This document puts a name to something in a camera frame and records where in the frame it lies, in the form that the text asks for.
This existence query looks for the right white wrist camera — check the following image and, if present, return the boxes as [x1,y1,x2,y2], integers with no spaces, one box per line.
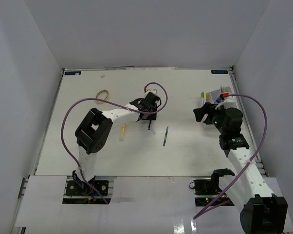
[216,93,237,110]

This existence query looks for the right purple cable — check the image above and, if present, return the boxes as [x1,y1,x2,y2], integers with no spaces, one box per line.
[192,94,268,220]

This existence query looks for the purple cable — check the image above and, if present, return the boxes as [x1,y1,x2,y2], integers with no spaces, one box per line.
[60,82,168,204]
[192,94,268,220]

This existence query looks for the masking tape roll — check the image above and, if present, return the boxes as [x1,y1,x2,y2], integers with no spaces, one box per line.
[95,90,110,104]

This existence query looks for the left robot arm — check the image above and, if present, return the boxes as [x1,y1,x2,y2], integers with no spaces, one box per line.
[73,89,161,195]

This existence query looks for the blue corner label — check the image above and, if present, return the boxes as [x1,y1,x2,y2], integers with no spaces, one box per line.
[64,71,81,76]
[211,70,228,75]

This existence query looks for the right blue corner label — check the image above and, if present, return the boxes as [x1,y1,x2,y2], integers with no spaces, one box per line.
[211,70,228,75]

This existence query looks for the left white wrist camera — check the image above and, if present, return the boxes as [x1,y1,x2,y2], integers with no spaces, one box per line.
[144,86,157,97]

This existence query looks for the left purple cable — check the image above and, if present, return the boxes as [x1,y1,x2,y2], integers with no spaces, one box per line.
[60,82,168,204]

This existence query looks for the yellow capped white marker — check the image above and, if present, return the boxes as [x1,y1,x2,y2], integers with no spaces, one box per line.
[201,92,205,104]

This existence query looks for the blue gel pen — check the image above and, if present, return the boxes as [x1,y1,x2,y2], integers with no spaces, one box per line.
[163,126,169,147]

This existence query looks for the small blue spray bottle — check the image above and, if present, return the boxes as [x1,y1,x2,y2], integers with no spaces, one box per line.
[215,96,221,103]

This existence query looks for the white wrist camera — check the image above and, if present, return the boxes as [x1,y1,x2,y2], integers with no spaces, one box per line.
[144,86,157,97]
[216,93,237,110]

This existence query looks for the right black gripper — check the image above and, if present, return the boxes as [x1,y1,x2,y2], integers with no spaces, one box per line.
[193,102,229,135]

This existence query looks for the left blue corner label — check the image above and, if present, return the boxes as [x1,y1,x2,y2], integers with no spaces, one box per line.
[64,71,81,76]

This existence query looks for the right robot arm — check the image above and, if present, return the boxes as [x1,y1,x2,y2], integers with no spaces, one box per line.
[193,102,288,234]

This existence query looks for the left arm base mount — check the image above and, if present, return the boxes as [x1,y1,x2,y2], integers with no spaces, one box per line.
[64,180,109,196]

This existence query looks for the yellow highlighter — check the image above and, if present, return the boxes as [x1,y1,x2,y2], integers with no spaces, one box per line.
[119,123,127,141]

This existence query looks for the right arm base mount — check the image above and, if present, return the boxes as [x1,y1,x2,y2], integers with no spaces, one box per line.
[189,179,220,207]

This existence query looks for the white compartment organizer tray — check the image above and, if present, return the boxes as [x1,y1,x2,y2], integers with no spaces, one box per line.
[199,85,239,129]

